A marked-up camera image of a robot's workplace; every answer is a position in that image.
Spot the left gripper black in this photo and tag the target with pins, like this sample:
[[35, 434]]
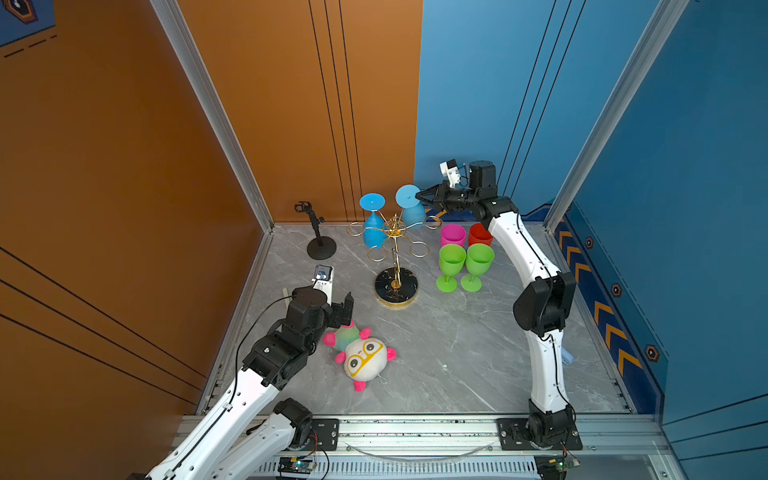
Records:
[[335, 311]]

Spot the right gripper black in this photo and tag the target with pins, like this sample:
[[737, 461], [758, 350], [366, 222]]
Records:
[[441, 193]]

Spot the light blue wine glass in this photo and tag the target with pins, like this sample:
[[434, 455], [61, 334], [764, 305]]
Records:
[[413, 212]]

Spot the pink wine glass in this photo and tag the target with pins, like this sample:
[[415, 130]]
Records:
[[453, 234]]

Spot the red wine glass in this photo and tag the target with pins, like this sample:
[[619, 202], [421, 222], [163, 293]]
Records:
[[478, 234]]

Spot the green wine glass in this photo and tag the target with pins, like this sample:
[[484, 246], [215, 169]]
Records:
[[452, 258], [479, 258]]

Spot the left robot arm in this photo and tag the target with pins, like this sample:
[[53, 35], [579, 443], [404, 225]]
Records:
[[213, 449]]

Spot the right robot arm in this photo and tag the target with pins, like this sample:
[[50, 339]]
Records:
[[540, 310]]

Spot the gold wine glass rack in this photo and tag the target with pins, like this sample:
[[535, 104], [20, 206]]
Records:
[[396, 287]]

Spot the plush toy with glasses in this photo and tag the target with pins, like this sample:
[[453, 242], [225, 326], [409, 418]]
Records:
[[362, 356]]

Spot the black phone stand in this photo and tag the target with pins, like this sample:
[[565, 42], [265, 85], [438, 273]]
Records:
[[321, 247]]

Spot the left circuit board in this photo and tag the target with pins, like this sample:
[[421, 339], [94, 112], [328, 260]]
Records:
[[295, 467]]

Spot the circuit board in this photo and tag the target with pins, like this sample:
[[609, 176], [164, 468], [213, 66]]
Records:
[[295, 467], [551, 468]]

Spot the blue white stapler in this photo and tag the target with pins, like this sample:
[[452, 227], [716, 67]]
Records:
[[567, 357]]

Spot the right circuit board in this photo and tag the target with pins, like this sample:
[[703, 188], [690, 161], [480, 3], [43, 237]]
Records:
[[551, 468]]

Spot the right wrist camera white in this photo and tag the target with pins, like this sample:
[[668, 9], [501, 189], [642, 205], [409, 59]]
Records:
[[451, 172]]

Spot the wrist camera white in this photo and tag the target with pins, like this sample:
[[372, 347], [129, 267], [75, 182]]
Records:
[[323, 280], [451, 172]]

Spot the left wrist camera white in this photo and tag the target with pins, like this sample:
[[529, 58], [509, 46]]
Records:
[[323, 280]]

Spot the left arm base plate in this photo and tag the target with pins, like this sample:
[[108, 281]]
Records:
[[322, 431]]

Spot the aluminium front rail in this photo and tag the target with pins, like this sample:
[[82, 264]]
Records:
[[441, 446]]

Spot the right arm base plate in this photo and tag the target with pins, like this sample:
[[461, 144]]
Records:
[[515, 434]]

